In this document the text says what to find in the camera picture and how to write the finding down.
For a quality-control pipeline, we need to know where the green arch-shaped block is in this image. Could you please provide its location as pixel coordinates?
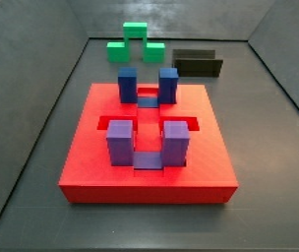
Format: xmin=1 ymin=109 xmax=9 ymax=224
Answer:
xmin=107 ymin=22 xmax=166 ymax=63

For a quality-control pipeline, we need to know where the purple U-shaped block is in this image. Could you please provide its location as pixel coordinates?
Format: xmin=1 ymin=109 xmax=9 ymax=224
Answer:
xmin=107 ymin=120 xmax=190 ymax=170

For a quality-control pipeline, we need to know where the black angle bracket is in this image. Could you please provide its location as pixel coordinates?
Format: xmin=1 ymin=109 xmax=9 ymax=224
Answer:
xmin=173 ymin=49 xmax=223 ymax=78

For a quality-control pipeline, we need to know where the dark blue U-shaped block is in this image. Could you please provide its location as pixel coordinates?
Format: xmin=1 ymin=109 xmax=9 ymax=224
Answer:
xmin=118 ymin=67 xmax=179 ymax=108

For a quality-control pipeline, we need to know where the red slotted board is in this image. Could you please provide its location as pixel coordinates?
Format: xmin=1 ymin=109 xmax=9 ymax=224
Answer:
xmin=59 ymin=84 xmax=239 ymax=204

